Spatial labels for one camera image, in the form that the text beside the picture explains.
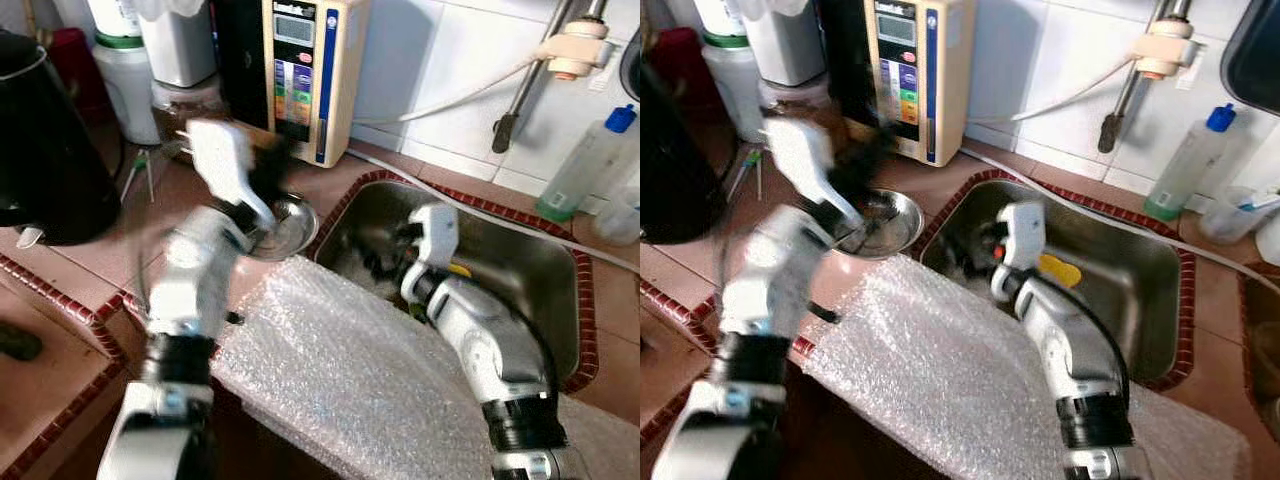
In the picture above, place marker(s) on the steel tap spout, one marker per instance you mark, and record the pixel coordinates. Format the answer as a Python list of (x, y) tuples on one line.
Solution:
[(1125, 100), (522, 95)]

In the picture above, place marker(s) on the black tape strip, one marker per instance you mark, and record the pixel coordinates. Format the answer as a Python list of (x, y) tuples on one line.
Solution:
[(235, 319), (825, 312)]

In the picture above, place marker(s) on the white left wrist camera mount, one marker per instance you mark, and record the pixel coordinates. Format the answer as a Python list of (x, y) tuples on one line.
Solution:
[(220, 160), (800, 160)]

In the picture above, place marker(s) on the white dish soap bottle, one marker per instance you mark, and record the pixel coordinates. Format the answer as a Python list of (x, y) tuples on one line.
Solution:
[(1270, 240)]

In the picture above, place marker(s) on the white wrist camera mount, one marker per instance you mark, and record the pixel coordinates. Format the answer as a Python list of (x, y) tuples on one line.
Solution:
[(1020, 235), (220, 160), (435, 235), (800, 160)]

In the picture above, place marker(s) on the round steel bowl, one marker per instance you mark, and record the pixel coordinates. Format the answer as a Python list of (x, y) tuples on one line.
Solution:
[(890, 220), (295, 225)]

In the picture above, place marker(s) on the clear bubble wrap sheet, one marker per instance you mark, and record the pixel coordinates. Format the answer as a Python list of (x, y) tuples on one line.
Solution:
[(350, 380), (950, 380)]

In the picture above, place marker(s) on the grey plastic jug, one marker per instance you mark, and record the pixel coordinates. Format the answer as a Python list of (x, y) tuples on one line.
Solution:
[(785, 50), (180, 50)]

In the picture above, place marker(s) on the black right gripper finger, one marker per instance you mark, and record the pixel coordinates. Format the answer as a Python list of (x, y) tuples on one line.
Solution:
[(370, 268), (962, 262)]

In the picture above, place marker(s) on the clear bottle with blue cap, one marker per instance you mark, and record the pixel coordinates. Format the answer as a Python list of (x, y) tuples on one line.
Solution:
[(1190, 165), (585, 170)]

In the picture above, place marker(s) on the dark blue hanging pan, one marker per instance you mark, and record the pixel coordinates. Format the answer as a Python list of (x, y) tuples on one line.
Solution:
[(1255, 60), (632, 65)]

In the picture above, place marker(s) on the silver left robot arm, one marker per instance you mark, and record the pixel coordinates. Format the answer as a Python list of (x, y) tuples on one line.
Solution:
[(190, 280), (765, 280)]

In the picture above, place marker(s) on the black electric kettle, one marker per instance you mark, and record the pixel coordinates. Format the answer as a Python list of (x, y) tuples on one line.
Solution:
[(680, 150), (50, 150)]

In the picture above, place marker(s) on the black countertop appliance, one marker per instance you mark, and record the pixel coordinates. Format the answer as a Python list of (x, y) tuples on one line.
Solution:
[(240, 60), (848, 60)]

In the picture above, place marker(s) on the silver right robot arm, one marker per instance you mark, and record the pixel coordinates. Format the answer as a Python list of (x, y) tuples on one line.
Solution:
[(1070, 350), (480, 340)]

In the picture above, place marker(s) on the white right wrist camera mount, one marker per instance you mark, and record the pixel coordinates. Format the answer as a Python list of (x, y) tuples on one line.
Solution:
[(435, 235), (1020, 235)]

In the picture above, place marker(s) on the steel sink basin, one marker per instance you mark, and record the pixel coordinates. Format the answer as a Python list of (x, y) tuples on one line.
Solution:
[(520, 300), (1150, 290), (1265, 350)]

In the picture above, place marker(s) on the beige tap diverter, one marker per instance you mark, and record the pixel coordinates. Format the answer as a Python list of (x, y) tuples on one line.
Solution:
[(575, 50), (1165, 50)]

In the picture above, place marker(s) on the beige water ionizer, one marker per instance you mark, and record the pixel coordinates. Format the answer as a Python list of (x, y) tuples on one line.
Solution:
[(340, 80), (950, 80)]

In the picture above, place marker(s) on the glass jar with brown contents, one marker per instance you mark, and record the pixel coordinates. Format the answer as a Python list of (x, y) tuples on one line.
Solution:
[(790, 100), (180, 105)]

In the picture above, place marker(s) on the red plastic container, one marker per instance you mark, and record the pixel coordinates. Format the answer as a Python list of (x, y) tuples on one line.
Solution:
[(75, 70), (690, 70)]

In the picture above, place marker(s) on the clear plastic cup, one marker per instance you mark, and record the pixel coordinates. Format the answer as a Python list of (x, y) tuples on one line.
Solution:
[(1235, 215), (620, 215)]

